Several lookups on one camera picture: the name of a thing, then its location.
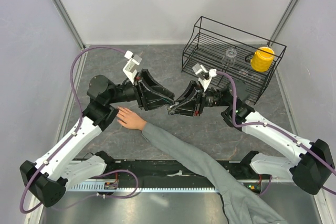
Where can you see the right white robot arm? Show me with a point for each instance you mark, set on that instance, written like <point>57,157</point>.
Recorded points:
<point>308,164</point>

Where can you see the grey sleeved forearm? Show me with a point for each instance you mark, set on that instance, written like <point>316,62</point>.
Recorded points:
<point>240,205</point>

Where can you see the white slotted cable duct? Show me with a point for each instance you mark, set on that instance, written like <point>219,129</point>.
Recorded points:
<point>166,185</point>

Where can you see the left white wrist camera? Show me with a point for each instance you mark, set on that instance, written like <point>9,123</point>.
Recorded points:
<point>130,69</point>

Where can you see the black wire rack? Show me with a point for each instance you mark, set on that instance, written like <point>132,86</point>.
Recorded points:
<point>216,45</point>

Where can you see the person's bare hand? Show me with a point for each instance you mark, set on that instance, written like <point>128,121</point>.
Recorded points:
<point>130,119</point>

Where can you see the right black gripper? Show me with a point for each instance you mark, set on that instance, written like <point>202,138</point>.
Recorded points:
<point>191,108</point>

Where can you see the clear glass cup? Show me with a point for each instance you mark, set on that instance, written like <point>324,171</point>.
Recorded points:
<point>229,58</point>

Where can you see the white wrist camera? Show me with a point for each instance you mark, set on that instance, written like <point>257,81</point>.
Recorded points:
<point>204,76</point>
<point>130,69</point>

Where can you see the yellow mug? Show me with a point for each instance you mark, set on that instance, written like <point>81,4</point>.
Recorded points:
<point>261,59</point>

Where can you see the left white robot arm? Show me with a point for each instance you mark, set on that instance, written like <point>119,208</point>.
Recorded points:
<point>50,176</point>

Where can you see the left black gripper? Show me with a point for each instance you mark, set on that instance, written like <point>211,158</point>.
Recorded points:
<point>146,88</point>

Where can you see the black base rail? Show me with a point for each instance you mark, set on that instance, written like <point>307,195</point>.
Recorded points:
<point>157,169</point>

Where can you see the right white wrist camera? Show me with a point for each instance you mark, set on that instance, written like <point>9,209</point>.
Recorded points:
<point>204,76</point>

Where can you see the glitter nail polish bottle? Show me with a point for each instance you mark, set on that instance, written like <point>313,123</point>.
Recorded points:
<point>172,110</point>

